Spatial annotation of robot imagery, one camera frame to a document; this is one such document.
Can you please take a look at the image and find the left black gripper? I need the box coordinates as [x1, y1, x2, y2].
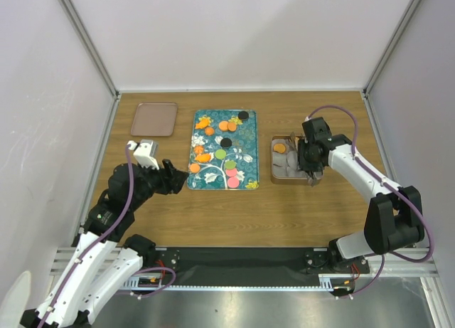
[129, 158, 188, 210]

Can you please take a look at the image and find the orange sandwich cookie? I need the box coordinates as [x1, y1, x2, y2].
[273, 143, 287, 154]

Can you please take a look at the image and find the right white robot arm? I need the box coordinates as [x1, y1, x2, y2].
[298, 117, 425, 273]

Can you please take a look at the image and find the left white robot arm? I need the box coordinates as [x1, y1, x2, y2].
[19, 159, 188, 327]

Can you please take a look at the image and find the orange shell cookie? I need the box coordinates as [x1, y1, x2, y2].
[189, 163, 200, 174]

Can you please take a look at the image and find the orange fish cookie lower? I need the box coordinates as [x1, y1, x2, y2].
[195, 154, 212, 163]

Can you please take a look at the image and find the orange fish cookie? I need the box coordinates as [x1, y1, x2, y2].
[195, 117, 211, 129]
[195, 154, 212, 163]

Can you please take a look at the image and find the orange flower cookie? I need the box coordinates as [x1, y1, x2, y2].
[193, 145, 205, 155]

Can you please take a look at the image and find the brown cookie tin box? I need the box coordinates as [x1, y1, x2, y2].
[270, 135, 323, 185]

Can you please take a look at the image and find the green sandwich cookie left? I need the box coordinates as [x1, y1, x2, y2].
[215, 149, 227, 160]

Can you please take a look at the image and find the green sandwich cookie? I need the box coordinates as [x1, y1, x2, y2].
[225, 160, 236, 170]
[215, 149, 227, 160]

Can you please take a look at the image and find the orange swirl cookie top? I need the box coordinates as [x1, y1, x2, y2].
[205, 127, 215, 136]

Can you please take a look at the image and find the teal floral serving tray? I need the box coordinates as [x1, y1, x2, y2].
[187, 109, 259, 191]

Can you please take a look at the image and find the green sandwich cookie right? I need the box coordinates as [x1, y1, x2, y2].
[225, 160, 236, 170]

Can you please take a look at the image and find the pink sandwich cookie upper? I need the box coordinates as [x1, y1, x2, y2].
[225, 168, 237, 177]

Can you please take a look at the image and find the pink sandwich cookie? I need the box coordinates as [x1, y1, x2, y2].
[225, 168, 237, 177]
[227, 176, 240, 189]

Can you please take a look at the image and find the orange fish cookie top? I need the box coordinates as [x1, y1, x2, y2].
[195, 117, 211, 129]

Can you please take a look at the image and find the black sandwich cookie middle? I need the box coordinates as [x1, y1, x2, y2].
[220, 138, 232, 149]

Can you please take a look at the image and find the black sandwich cookie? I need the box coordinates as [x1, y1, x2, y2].
[237, 111, 250, 122]
[220, 138, 232, 149]

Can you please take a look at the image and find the pink sandwich cookie lower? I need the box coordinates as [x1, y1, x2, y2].
[227, 176, 240, 189]

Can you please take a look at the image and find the orange round cookie tilted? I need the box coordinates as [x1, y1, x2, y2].
[227, 122, 237, 132]

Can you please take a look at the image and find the black sandwich cookie top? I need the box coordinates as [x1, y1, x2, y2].
[237, 111, 250, 122]

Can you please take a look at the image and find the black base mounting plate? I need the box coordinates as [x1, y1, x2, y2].
[156, 247, 370, 288]

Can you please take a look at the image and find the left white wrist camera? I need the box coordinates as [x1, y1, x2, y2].
[127, 139, 160, 170]

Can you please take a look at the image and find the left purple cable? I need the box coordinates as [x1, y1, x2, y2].
[37, 141, 177, 328]

